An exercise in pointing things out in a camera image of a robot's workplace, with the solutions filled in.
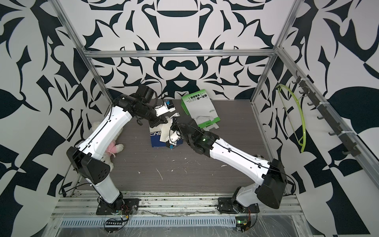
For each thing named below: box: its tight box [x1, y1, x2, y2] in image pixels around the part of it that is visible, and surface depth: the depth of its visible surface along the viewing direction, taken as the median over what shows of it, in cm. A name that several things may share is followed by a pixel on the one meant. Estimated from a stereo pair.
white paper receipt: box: [159, 118, 173, 143], surface depth 77 cm
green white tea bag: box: [180, 88, 221, 131], surface depth 111 cm
